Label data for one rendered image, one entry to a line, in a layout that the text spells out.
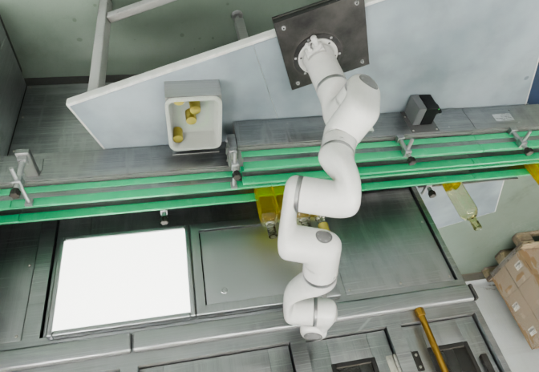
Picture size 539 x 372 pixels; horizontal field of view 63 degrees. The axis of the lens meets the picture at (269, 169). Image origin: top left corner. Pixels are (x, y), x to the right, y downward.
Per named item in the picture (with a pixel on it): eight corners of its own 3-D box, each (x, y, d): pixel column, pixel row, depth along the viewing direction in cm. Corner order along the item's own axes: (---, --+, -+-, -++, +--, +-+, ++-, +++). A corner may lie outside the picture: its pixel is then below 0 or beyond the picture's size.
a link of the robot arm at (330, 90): (308, 98, 128) (323, 137, 118) (332, 62, 119) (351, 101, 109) (334, 105, 132) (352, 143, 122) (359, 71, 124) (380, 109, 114)
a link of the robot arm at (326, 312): (301, 317, 111) (338, 320, 111) (302, 281, 119) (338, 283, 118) (299, 342, 122) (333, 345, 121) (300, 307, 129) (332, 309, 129)
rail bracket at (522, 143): (504, 131, 166) (523, 156, 157) (513, 116, 161) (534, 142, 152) (512, 130, 167) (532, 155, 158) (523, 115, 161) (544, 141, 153)
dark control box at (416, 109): (403, 111, 166) (411, 125, 160) (410, 94, 160) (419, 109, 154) (423, 109, 167) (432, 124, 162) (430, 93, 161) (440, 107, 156)
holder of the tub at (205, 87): (171, 143, 156) (172, 159, 151) (164, 81, 136) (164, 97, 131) (218, 140, 159) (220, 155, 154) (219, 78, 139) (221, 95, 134)
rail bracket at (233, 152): (226, 171, 152) (231, 199, 144) (228, 136, 140) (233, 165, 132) (235, 170, 153) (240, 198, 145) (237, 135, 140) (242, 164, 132)
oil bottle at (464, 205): (439, 181, 183) (468, 233, 166) (443, 172, 179) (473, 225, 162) (451, 179, 184) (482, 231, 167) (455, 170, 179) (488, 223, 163)
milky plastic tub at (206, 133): (168, 134, 152) (169, 151, 146) (163, 82, 135) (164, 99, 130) (218, 131, 155) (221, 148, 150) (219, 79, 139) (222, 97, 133)
